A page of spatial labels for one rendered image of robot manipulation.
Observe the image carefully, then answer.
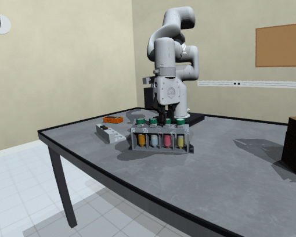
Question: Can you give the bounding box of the orange pocket multimeter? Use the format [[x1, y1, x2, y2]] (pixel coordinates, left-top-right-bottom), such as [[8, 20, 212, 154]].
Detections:
[[103, 116, 123, 123]]

